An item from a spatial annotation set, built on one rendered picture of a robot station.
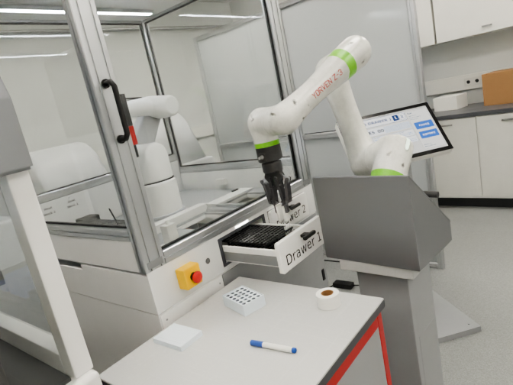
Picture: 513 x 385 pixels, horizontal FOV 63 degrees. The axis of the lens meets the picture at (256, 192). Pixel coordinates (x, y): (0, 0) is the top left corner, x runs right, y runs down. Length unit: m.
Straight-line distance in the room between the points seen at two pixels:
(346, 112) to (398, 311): 0.78
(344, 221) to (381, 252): 0.17
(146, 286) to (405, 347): 0.96
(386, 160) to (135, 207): 0.89
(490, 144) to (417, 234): 2.84
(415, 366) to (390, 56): 1.96
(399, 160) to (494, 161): 2.68
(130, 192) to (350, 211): 0.75
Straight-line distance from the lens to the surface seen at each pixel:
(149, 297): 1.42
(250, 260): 1.51
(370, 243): 1.51
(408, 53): 2.94
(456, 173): 4.34
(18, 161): 0.91
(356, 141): 1.73
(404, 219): 1.41
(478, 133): 4.20
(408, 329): 1.67
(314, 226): 1.57
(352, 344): 1.17
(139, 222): 1.34
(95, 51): 1.33
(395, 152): 1.59
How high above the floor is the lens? 1.40
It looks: 13 degrees down
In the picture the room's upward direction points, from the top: 12 degrees counter-clockwise
